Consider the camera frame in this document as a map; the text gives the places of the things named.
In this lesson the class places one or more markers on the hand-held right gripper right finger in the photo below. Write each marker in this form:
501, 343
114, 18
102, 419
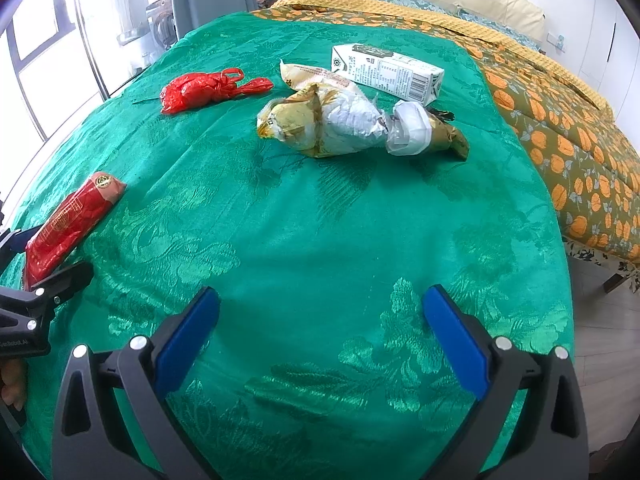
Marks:
456, 345

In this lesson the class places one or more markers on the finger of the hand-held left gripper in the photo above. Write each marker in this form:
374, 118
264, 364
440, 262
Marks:
40, 305
12, 242

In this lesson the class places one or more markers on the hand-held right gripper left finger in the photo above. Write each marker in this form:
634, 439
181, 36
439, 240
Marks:
187, 345

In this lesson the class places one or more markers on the red snack packet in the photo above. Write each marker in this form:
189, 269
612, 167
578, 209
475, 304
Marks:
70, 225

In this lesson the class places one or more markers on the white gold wrapper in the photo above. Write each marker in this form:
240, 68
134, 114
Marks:
420, 130

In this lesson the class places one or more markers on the red plastic bag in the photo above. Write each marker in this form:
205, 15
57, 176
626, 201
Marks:
195, 91

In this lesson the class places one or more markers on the yellow silver bag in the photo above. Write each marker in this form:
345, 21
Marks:
325, 122

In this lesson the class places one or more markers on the white milk carton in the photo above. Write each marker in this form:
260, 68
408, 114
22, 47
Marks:
390, 72

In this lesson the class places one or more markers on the beige plastic wrapper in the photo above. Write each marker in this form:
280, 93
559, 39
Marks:
320, 75

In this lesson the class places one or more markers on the person's left hand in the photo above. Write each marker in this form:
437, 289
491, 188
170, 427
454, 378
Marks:
12, 382

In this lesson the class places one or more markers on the green patterned tablecloth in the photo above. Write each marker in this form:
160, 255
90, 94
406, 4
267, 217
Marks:
310, 260

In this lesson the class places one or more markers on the dark wooden bed leg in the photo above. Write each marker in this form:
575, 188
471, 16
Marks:
616, 276

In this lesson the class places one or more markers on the orange floral quilt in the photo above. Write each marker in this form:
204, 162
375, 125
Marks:
575, 150

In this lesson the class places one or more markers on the metal basin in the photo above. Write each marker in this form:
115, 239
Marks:
134, 35

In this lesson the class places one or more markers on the washing machine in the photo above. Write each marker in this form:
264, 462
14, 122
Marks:
161, 22

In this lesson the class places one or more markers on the white wardrobe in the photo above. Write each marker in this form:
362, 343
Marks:
625, 50

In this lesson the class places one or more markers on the wall socket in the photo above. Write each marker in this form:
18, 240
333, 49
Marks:
556, 42

